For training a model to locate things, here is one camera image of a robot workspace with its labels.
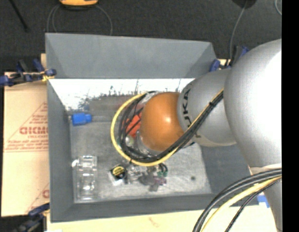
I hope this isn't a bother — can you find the blue bottle cap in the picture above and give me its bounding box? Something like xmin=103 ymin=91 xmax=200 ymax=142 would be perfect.
xmin=71 ymin=113 xmax=93 ymax=127

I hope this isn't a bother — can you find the black cylinder on white bracket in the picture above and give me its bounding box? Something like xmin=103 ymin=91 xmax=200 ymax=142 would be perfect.
xmin=107 ymin=166 xmax=128 ymax=186

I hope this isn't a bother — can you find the brown cardboard board, red print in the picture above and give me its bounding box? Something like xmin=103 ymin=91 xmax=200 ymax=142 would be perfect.
xmin=0 ymin=71 xmax=50 ymax=217

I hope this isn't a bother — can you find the grey metal bin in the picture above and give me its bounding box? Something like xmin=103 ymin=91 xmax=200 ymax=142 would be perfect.
xmin=44 ymin=32 xmax=259 ymax=222

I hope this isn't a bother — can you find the orange block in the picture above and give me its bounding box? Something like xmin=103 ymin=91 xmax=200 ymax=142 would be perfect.
xmin=126 ymin=112 xmax=143 ymax=137

